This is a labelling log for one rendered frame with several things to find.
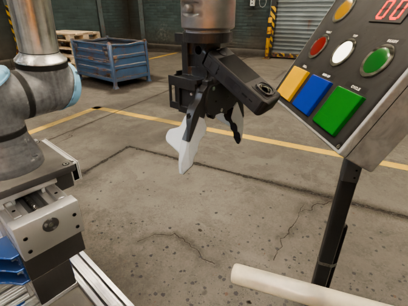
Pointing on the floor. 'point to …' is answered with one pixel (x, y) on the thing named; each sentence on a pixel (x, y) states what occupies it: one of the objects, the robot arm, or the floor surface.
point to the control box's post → (336, 220)
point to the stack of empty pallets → (70, 42)
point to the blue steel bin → (112, 59)
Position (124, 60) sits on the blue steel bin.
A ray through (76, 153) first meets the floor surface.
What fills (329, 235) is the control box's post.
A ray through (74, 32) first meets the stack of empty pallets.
